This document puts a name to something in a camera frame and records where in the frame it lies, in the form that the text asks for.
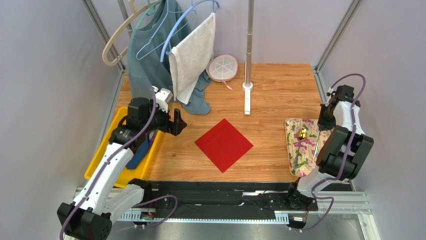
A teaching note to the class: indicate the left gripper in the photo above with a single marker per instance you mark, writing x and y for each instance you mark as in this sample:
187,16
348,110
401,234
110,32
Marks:
179,123

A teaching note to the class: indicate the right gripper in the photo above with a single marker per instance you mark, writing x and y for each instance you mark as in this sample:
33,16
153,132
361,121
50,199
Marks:
324,117

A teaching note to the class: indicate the gold spoon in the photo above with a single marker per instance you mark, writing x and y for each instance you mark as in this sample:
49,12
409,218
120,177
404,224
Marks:
301,135

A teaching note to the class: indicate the red paper napkin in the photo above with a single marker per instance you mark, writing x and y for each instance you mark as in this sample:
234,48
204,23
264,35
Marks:
224,145

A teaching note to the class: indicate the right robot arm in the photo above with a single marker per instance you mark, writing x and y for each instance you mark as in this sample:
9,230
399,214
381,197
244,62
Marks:
342,155

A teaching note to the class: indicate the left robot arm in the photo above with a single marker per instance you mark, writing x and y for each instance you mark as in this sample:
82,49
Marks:
91,214

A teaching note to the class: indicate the floral tray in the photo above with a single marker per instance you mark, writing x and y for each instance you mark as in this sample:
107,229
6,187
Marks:
306,159

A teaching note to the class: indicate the navy blue cloth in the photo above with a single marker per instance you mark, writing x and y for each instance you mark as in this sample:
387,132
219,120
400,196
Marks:
142,151

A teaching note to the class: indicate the white towel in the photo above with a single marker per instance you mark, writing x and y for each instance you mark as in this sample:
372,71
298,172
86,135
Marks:
189,59

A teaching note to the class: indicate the yellow plastic bin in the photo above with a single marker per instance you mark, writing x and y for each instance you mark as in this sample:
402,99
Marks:
126,175

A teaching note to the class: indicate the pink white mesh bag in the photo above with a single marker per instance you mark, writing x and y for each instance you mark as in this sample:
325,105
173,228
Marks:
223,69

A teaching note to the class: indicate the metal rack pole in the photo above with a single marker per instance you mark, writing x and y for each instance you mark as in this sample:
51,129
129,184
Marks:
125,16
248,86

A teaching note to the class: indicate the teal sweatshirt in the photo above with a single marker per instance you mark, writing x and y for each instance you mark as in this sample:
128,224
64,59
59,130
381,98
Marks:
149,71

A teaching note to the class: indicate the green hanger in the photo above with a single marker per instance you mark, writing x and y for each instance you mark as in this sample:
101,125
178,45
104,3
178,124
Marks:
152,7

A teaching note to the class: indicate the beige hanger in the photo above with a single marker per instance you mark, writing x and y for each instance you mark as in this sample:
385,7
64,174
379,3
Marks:
111,54

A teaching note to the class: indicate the left metal rack pole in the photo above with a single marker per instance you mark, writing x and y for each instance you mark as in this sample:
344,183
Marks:
125,16

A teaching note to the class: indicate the blue hanger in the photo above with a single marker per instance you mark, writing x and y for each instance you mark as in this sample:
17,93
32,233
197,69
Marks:
166,46

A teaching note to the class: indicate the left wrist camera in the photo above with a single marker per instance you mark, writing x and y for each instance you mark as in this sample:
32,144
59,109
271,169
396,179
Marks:
163,97

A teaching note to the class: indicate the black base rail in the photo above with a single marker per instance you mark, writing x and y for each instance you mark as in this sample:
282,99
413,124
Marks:
220,200

